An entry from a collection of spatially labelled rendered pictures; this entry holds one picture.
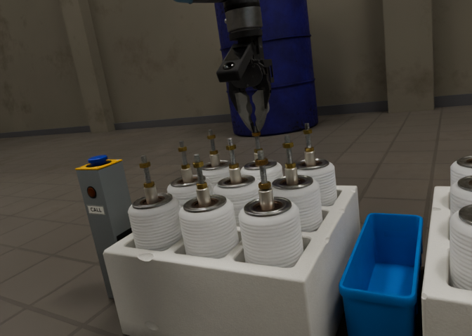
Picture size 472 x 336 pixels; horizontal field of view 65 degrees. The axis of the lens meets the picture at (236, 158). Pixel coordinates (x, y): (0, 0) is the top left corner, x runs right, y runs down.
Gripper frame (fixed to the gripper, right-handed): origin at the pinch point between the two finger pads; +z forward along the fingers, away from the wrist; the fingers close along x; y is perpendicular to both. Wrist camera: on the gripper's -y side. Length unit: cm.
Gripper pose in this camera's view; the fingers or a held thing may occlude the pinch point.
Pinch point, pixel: (253, 126)
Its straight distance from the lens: 81.4
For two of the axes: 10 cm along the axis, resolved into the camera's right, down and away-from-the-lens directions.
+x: -9.1, 0.4, 4.1
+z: 1.4, 9.6, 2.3
